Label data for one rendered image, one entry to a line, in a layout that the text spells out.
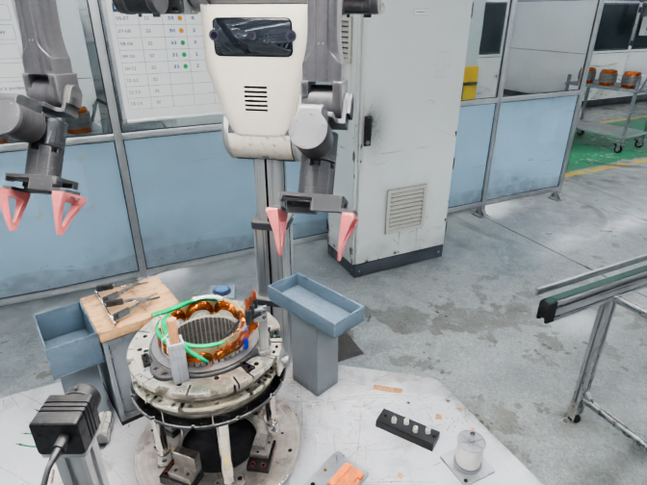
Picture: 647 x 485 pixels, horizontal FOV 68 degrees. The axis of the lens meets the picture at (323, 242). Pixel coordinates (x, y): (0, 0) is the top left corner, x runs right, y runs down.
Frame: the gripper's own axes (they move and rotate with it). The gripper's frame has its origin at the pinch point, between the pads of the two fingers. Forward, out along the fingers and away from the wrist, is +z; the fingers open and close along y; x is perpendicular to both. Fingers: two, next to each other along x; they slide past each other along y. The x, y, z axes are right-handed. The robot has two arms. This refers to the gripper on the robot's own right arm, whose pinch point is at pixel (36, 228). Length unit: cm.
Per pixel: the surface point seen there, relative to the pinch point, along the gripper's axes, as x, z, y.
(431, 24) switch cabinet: 211, -151, 68
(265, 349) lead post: 19.6, 19.7, 38.8
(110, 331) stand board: 26.1, 21.2, 0.0
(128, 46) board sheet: 161, -111, -97
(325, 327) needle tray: 40, 16, 48
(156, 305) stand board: 36.3, 15.3, 5.1
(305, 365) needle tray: 54, 29, 41
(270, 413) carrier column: 39, 38, 36
